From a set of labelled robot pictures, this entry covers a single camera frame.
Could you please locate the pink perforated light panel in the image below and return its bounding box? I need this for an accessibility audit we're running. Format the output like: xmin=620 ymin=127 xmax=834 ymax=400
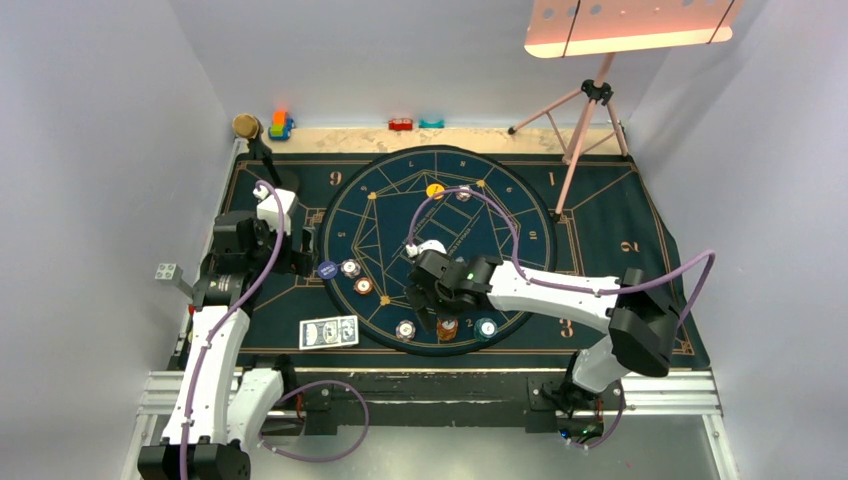
xmin=524 ymin=0 xmax=743 ymax=59

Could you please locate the pink tripod stand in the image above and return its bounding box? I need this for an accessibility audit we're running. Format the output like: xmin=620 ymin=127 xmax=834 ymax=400
xmin=506 ymin=52 xmax=630 ymax=215

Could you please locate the red toy block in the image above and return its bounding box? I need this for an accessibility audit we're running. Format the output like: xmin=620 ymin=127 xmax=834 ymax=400
xmin=387 ymin=117 xmax=414 ymax=131

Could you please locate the grey lego brick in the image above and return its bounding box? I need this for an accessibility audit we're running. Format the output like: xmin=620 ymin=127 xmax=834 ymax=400
xmin=155 ymin=263 xmax=182 ymax=283

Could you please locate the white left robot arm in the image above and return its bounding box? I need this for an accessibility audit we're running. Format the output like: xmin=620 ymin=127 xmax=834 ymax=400
xmin=137 ymin=211 xmax=314 ymax=479

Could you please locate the orange poker chip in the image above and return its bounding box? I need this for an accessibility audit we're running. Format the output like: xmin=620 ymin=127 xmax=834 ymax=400
xmin=353 ymin=277 xmax=374 ymax=295

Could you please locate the white purple poker chip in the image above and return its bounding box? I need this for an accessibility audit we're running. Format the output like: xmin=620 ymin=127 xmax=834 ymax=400
xmin=339 ymin=259 xmax=361 ymax=278

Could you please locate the round blue poker mat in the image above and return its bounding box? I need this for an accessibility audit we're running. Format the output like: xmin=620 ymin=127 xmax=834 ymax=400
xmin=320 ymin=146 xmax=560 ymax=357

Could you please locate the yellow big blind button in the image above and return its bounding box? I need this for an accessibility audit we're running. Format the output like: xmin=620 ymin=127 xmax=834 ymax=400
xmin=425 ymin=183 xmax=445 ymax=200

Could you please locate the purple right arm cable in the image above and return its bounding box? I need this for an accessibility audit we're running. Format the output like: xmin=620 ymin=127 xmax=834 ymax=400
xmin=405 ymin=186 xmax=717 ymax=333

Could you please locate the orange blue toy block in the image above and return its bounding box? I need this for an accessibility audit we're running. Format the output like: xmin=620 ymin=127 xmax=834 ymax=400
xmin=268 ymin=110 xmax=294 ymax=141

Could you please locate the orange chip stack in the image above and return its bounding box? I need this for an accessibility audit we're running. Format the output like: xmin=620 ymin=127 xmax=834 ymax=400
xmin=437 ymin=318 xmax=459 ymax=343

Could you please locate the blue playing card deck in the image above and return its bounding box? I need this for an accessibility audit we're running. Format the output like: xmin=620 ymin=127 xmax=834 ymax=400
xmin=298 ymin=315 xmax=359 ymax=350

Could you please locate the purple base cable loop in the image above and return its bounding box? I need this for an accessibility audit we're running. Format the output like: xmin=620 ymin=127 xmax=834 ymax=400
xmin=256 ymin=380 xmax=370 ymax=464

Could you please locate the blue small blind button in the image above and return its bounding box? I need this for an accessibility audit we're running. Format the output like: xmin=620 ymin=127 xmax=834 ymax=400
xmin=316 ymin=260 xmax=339 ymax=280

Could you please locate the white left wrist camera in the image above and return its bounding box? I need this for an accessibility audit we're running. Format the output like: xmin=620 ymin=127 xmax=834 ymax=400
xmin=253 ymin=184 xmax=298 ymax=236

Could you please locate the gold round microphone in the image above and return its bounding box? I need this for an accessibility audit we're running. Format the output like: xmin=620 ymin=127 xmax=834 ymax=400
xmin=232 ymin=113 xmax=263 ymax=140

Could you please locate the teal toy block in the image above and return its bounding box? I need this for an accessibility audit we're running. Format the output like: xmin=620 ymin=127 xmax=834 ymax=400
xmin=418 ymin=117 xmax=445 ymax=129

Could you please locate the aluminium frame rail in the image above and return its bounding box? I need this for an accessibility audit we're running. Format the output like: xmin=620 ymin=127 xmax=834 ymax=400
xmin=119 ymin=368 xmax=740 ymax=480

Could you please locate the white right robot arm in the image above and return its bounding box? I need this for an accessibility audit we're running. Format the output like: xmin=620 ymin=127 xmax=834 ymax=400
xmin=405 ymin=246 xmax=678 ymax=407

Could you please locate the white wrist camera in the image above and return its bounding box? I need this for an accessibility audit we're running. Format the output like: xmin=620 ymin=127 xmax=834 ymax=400
xmin=253 ymin=184 xmax=298 ymax=236
xmin=405 ymin=240 xmax=446 ymax=259

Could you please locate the dark green rectangular poker mat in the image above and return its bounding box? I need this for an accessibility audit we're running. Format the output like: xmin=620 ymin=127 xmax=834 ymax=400
xmin=241 ymin=146 xmax=681 ymax=369

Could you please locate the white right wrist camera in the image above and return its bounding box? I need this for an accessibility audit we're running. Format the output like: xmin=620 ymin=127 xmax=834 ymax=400
xmin=405 ymin=240 xmax=446 ymax=259

